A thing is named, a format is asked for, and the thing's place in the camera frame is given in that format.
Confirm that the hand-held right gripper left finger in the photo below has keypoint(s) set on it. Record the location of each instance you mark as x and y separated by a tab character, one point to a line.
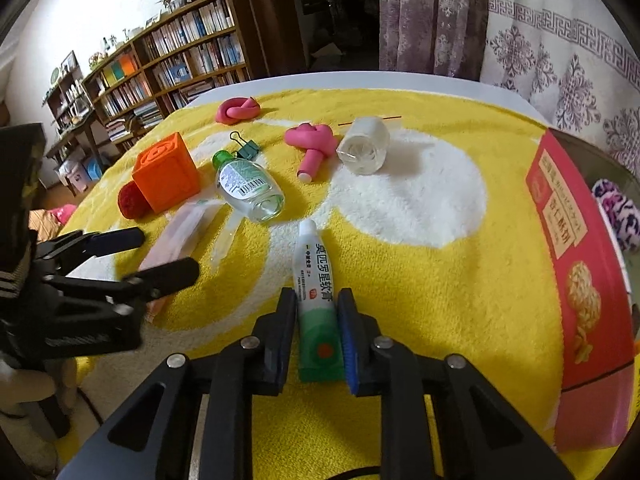
280	340

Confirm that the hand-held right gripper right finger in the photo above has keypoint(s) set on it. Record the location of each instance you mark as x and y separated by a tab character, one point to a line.
348	345

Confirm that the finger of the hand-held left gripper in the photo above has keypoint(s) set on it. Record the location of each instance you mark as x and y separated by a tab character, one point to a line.
165	272
115	240

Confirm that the pink orange packet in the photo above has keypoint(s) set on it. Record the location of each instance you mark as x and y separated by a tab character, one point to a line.
175	240

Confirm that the red textured ball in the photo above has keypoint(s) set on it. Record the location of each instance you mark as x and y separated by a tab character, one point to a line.
131	202

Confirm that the green white ointment tube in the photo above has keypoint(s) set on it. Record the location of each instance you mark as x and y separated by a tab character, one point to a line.
315	300

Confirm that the dark orange rubber cube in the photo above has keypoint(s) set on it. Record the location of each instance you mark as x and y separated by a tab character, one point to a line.
167	172

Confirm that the clear bottle green cap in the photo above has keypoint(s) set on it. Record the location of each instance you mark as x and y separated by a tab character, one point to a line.
247	187

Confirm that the green binder clip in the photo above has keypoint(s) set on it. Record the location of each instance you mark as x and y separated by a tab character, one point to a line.
246	149

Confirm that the pink knotted foam curler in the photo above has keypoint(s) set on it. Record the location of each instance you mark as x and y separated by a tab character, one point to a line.
237	110
312	142

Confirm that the clear plastic jar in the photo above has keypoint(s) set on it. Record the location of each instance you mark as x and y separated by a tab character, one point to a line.
362	147

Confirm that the red cardboard box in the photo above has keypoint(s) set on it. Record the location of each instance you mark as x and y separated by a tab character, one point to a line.
580	285

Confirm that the pink leopard plush pouch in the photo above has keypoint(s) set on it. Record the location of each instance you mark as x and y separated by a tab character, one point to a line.
620	215

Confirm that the person's left hand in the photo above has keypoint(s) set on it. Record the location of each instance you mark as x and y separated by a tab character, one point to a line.
15	390

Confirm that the pink bag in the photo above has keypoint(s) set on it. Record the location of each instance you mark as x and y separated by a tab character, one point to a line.
64	214

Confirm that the blue storage bin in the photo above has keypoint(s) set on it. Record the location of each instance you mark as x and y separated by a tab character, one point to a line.
92	169

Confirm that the white pink storage bin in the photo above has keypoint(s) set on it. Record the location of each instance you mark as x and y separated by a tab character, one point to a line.
74	177

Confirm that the yellow white towel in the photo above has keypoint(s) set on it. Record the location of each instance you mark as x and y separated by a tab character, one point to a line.
425	285

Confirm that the dark wooden side shelf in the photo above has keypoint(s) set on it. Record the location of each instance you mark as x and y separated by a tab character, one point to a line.
70	110

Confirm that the wooden bookshelf with books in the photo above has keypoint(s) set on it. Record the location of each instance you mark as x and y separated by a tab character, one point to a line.
175	60

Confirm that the purple lace curtain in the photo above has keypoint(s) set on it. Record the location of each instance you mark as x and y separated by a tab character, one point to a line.
430	15

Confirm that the white patterned curtain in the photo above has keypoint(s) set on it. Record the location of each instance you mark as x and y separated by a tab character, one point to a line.
565	60

